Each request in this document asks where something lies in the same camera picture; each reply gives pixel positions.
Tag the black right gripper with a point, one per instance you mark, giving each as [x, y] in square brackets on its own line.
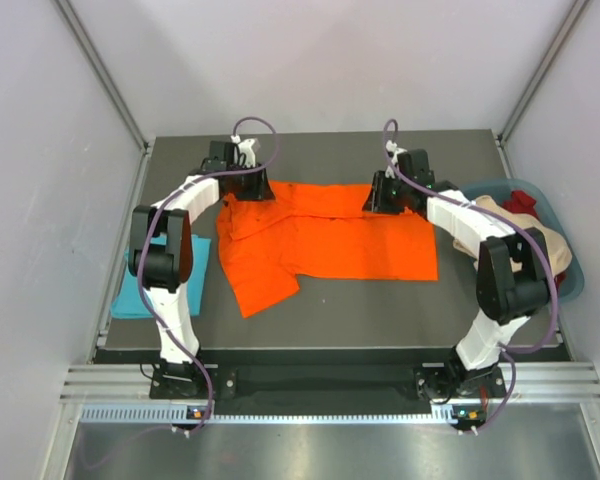
[375, 202]

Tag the dark red t-shirt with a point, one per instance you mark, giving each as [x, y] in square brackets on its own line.
[522, 207]

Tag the beige t-shirt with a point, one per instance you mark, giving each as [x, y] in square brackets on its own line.
[470, 228]

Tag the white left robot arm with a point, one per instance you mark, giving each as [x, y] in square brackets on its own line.
[161, 257]

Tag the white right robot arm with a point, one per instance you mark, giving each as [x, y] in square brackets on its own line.
[513, 279]

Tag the orange t-shirt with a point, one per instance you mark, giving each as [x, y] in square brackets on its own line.
[321, 232]

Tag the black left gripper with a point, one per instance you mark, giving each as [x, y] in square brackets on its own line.
[259, 190]

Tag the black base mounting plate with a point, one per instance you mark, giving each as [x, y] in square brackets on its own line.
[357, 402]

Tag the grey slotted cable duct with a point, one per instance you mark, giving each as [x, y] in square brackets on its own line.
[182, 414]

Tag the folded light blue t-shirt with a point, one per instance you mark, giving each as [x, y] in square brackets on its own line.
[128, 305]

